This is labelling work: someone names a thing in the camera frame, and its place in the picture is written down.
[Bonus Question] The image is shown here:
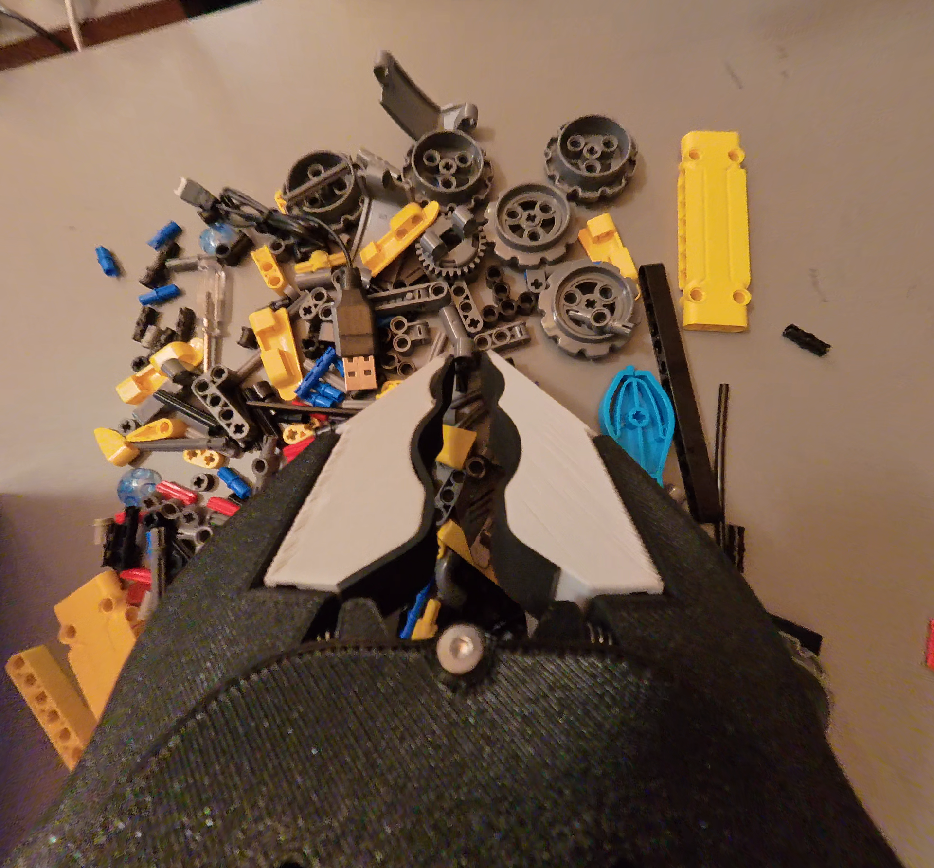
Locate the grey toy wheel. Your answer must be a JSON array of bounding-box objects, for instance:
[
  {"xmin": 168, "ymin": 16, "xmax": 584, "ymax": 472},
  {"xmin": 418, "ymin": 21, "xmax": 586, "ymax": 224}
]
[
  {"xmin": 403, "ymin": 128, "xmax": 495, "ymax": 217},
  {"xmin": 485, "ymin": 182, "xmax": 575, "ymax": 268},
  {"xmin": 539, "ymin": 260, "xmax": 645, "ymax": 360},
  {"xmin": 283, "ymin": 149, "xmax": 367, "ymax": 229},
  {"xmin": 544, "ymin": 114, "xmax": 640, "ymax": 207}
]

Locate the black usb cable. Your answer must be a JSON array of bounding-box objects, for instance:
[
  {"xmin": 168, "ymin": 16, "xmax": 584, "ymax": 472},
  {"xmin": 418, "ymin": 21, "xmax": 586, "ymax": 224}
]
[{"xmin": 174, "ymin": 177, "xmax": 382, "ymax": 397}]

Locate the pile of small building parts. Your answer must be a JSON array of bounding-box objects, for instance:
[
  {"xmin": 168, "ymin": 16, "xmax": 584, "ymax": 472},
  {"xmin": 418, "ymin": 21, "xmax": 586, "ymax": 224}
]
[{"xmin": 91, "ymin": 113, "xmax": 747, "ymax": 665}]

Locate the grey gear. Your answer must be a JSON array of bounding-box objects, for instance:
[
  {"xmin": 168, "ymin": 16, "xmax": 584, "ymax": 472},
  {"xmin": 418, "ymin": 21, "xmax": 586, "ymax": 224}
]
[{"xmin": 414, "ymin": 225, "xmax": 487, "ymax": 285}]

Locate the yellow flat panel piece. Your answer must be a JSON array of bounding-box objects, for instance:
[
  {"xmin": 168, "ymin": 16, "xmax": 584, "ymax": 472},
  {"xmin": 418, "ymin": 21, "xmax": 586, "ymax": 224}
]
[{"xmin": 53, "ymin": 567, "xmax": 144, "ymax": 722}]

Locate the blue part separator tool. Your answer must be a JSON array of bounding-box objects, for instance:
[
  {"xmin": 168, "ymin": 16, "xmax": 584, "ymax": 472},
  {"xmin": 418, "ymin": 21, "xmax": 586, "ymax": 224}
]
[{"xmin": 598, "ymin": 365, "xmax": 677, "ymax": 484}]

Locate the yellow long panel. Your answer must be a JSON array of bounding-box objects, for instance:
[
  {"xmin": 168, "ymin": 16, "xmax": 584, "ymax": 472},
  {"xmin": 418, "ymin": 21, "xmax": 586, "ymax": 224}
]
[{"xmin": 677, "ymin": 129, "xmax": 754, "ymax": 334}]

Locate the black connector pin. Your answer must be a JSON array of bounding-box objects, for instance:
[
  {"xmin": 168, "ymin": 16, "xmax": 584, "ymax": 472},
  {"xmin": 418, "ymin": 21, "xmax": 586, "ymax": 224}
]
[
  {"xmin": 711, "ymin": 518, "xmax": 747, "ymax": 573},
  {"xmin": 781, "ymin": 323, "xmax": 833, "ymax": 358}
]

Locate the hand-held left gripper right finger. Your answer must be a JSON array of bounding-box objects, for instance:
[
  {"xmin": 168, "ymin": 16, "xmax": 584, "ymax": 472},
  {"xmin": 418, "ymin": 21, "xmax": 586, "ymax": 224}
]
[{"xmin": 476, "ymin": 349, "xmax": 666, "ymax": 610}]

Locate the black thin axle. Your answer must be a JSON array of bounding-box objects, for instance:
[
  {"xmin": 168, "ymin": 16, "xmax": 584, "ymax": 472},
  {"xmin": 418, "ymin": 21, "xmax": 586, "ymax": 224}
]
[{"xmin": 714, "ymin": 382, "xmax": 732, "ymax": 522}]

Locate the black long beam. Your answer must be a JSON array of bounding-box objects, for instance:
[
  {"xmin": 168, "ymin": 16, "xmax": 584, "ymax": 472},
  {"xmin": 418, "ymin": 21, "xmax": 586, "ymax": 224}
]
[{"xmin": 637, "ymin": 263, "xmax": 725, "ymax": 524}]

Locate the grey hinged panel piece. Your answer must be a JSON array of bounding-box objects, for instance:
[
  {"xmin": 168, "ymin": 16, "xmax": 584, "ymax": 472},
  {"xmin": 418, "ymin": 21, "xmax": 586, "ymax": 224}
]
[{"xmin": 372, "ymin": 49, "xmax": 480, "ymax": 141}]

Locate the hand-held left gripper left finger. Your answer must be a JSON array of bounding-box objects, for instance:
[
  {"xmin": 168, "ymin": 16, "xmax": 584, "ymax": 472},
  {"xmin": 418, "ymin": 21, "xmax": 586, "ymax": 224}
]
[{"xmin": 263, "ymin": 354, "xmax": 457, "ymax": 592}]

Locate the yellow holed beam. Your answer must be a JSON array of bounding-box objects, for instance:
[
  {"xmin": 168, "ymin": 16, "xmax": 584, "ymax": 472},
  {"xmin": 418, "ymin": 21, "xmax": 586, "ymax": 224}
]
[{"xmin": 4, "ymin": 644, "xmax": 98, "ymax": 772}]

